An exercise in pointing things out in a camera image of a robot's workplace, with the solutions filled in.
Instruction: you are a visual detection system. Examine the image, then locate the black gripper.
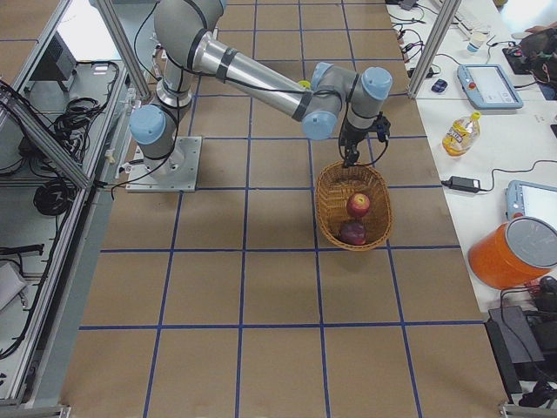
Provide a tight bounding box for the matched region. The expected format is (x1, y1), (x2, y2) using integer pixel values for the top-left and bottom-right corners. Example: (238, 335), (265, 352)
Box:
(339, 124), (368, 168)

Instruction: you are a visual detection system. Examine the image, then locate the near blue teach pendant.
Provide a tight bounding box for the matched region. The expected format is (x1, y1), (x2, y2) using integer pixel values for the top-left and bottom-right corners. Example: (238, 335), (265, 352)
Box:
(506, 180), (557, 228)

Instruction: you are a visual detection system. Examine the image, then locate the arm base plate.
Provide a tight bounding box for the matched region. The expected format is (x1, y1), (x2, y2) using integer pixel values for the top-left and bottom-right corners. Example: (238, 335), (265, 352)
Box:
(124, 136), (203, 192)

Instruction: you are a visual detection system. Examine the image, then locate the yellow drink bottle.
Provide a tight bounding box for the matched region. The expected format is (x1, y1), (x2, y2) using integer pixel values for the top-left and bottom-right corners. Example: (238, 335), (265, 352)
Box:
(442, 111), (481, 157)

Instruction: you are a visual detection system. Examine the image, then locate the blue teach pendant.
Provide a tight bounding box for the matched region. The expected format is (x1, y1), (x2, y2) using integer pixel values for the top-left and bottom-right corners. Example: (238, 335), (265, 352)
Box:
(506, 180), (557, 228)
(457, 64), (523, 110)

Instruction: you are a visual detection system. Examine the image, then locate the far blue teach pendant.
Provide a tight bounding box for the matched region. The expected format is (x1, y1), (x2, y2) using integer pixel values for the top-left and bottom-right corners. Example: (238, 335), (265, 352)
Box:
(457, 64), (523, 110)

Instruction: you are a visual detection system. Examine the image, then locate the white paper cup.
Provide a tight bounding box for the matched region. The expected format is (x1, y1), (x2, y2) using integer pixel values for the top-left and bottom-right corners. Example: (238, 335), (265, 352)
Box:
(466, 31), (487, 53)

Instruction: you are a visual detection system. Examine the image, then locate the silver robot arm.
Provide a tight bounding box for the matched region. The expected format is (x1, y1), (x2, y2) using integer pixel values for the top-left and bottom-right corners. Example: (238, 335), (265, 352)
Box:
(151, 1), (393, 167)

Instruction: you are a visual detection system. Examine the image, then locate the dark red apple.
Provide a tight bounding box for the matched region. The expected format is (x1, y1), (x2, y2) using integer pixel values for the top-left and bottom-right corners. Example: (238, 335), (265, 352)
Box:
(339, 221), (366, 246)

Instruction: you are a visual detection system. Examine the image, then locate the dark blue computer mouse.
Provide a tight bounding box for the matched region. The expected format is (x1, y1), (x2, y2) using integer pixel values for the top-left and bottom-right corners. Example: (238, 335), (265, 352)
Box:
(431, 79), (447, 93)

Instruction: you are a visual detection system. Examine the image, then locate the black cable coil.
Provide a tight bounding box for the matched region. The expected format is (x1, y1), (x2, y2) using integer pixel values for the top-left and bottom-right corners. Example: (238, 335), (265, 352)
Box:
(33, 179), (73, 218)

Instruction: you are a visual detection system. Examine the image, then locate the brown wicker basket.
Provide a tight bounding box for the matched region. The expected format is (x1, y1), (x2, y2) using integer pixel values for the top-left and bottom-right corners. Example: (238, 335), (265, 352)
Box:
(315, 161), (393, 252)

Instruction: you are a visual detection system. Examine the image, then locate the red yellow apple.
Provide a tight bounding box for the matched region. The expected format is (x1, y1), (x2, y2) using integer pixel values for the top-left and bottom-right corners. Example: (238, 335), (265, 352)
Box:
(346, 192), (371, 219)

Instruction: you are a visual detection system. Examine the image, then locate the black power adapter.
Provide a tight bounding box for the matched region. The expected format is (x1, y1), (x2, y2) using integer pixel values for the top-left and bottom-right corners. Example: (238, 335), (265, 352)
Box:
(441, 176), (481, 193)

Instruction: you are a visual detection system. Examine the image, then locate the aluminium frame post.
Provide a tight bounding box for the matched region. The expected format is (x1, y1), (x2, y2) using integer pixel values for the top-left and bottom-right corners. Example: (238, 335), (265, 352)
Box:
(407, 0), (461, 99)

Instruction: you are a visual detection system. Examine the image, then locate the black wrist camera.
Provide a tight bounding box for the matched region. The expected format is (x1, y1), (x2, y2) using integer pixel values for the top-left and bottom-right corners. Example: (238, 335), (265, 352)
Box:
(372, 111), (391, 143)

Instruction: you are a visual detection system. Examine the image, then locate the green apple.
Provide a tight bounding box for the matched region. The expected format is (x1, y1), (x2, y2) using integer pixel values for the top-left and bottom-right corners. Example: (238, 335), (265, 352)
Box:
(298, 80), (311, 89)

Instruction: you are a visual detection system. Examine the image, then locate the orange bucket with lid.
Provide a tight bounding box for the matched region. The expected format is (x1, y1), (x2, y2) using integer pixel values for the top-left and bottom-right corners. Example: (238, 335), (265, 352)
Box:
(467, 216), (556, 290)

